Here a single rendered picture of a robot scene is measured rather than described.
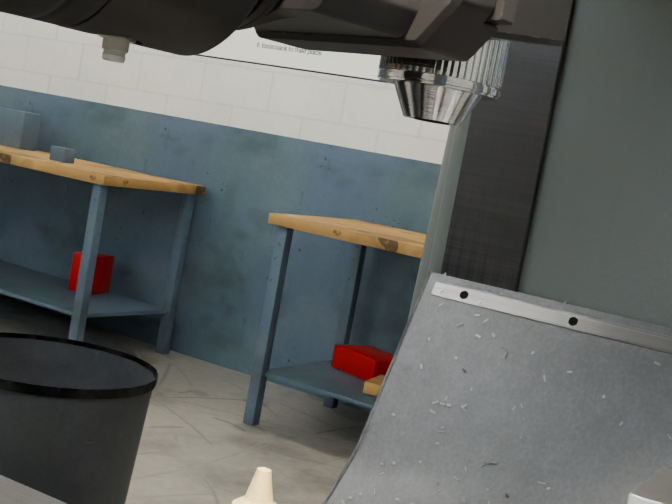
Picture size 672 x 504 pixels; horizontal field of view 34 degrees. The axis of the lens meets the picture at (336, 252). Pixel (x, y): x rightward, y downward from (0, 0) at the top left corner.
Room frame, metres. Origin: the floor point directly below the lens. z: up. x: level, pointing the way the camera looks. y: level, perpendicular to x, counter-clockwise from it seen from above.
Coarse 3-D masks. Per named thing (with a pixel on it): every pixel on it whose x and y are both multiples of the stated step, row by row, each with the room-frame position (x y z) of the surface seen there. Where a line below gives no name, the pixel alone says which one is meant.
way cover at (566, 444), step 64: (448, 320) 0.79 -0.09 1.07; (512, 320) 0.77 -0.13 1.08; (576, 320) 0.75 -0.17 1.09; (384, 384) 0.78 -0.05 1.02; (448, 384) 0.77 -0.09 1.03; (512, 384) 0.75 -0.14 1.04; (576, 384) 0.73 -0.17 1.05; (640, 384) 0.72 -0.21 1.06; (384, 448) 0.76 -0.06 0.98; (448, 448) 0.74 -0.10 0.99; (512, 448) 0.72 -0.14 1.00; (576, 448) 0.71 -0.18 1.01; (640, 448) 0.69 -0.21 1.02
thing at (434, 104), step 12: (396, 84) 0.42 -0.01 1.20; (408, 84) 0.41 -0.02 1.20; (420, 84) 0.41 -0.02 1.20; (408, 96) 0.41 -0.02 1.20; (420, 96) 0.41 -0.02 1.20; (432, 96) 0.41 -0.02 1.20; (444, 96) 0.41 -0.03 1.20; (456, 96) 0.41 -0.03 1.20; (468, 96) 0.41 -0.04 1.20; (408, 108) 0.42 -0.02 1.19; (420, 108) 0.41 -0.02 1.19; (432, 108) 0.41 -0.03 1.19; (444, 108) 0.41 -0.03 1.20; (456, 108) 0.41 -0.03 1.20; (468, 108) 0.41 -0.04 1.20; (432, 120) 0.42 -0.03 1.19; (444, 120) 0.41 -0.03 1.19; (456, 120) 0.41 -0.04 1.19
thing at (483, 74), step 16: (480, 48) 0.40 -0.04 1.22; (496, 48) 0.41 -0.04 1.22; (384, 64) 0.41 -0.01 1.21; (400, 64) 0.41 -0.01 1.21; (416, 64) 0.40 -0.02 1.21; (432, 64) 0.40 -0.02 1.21; (448, 64) 0.40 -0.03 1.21; (464, 64) 0.40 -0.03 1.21; (480, 64) 0.40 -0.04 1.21; (496, 64) 0.41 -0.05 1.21; (384, 80) 0.43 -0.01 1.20; (400, 80) 0.41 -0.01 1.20; (416, 80) 0.40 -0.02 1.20; (432, 80) 0.40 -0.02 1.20; (448, 80) 0.40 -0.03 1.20; (464, 80) 0.40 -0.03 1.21; (480, 80) 0.40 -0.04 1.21; (496, 80) 0.41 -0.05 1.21; (480, 96) 0.42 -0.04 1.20; (496, 96) 0.41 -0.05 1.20
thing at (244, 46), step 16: (240, 32) 5.66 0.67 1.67; (224, 48) 5.70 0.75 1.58; (240, 48) 5.65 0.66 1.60; (256, 48) 5.60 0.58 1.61; (272, 48) 5.55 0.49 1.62; (288, 48) 5.51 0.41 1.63; (256, 64) 5.59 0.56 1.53; (272, 64) 5.55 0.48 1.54; (288, 64) 5.50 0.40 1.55; (304, 64) 5.45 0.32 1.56; (320, 64) 5.41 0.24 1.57; (336, 64) 5.36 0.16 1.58; (352, 64) 5.32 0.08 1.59; (368, 64) 5.28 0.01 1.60; (368, 80) 5.27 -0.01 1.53
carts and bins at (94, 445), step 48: (0, 336) 2.49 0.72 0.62; (48, 336) 2.54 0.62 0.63; (0, 384) 2.08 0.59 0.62; (48, 384) 2.53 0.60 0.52; (96, 384) 2.53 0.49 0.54; (144, 384) 2.43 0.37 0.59; (0, 432) 2.09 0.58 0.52; (48, 432) 2.10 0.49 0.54; (96, 432) 2.16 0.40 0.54; (48, 480) 2.11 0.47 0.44; (96, 480) 2.18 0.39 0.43
